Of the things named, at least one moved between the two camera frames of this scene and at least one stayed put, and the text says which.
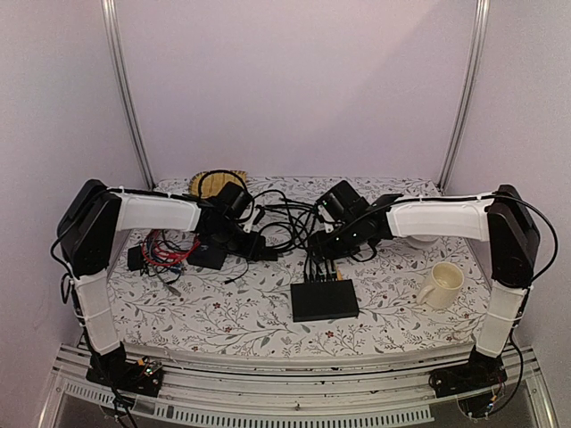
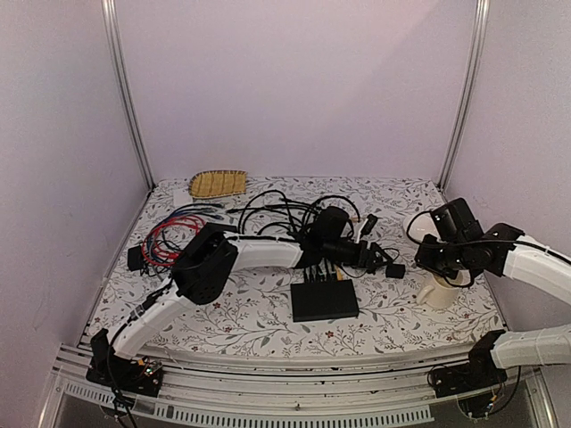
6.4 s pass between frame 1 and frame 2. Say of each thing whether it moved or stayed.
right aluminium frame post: stayed
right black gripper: moved
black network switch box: stayed
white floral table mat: stayed
